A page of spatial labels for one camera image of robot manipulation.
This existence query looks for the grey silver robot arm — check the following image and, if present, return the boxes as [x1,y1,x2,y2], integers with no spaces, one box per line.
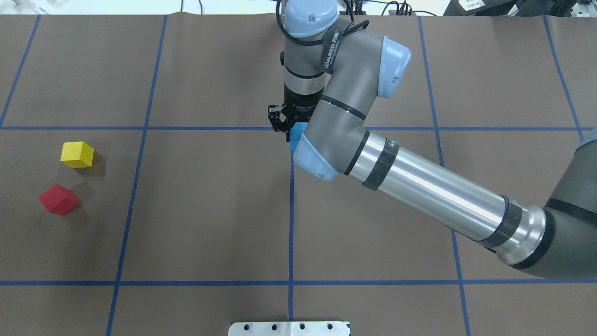
[267,0,597,280]

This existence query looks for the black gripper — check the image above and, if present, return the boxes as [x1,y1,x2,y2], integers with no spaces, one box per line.
[267,86,324,142]

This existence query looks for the red wooden cube block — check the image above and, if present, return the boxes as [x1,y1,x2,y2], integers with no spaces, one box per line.
[38,184,79,216]

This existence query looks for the black cables at table edge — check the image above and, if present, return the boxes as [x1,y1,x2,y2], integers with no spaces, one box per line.
[339,0,444,17]

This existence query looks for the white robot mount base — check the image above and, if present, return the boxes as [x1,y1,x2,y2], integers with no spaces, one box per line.
[228,321,352,336]

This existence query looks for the blue wooden cube block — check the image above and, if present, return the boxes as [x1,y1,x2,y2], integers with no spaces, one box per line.
[288,123,308,152]

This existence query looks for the yellow wooden cube block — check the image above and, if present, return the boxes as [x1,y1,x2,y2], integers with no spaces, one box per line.
[60,142,95,168]

